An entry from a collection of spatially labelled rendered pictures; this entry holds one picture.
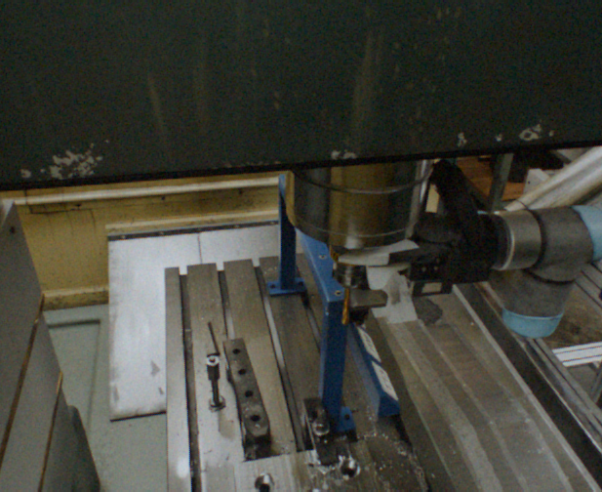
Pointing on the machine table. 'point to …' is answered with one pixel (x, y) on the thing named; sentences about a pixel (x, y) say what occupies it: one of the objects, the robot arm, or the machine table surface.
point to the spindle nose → (359, 202)
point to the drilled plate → (295, 466)
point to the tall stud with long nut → (214, 381)
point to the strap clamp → (325, 451)
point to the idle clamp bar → (235, 371)
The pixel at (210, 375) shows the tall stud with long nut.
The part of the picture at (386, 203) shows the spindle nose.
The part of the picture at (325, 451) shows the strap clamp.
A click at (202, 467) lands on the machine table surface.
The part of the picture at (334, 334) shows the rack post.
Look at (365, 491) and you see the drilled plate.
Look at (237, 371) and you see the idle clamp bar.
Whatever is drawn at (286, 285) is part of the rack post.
